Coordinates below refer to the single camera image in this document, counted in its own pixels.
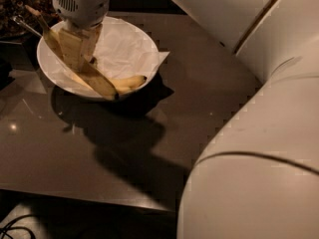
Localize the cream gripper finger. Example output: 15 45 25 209
58 28 86 72
83 24 103 62

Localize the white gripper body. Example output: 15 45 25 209
53 0 110 29

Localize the yellow banana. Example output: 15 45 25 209
116 87 132 95
111 75 147 89
25 5 119 101

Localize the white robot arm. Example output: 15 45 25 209
176 0 319 239

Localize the white ceramic bowl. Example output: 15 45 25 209
37 17 165 101

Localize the white paper liner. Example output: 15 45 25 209
59 20 170 95

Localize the glass jar with snacks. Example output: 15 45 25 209
0 0 59 40

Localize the metal spoon handle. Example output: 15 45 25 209
12 16 42 38

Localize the black cable on floor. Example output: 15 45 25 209
0 214 38 239

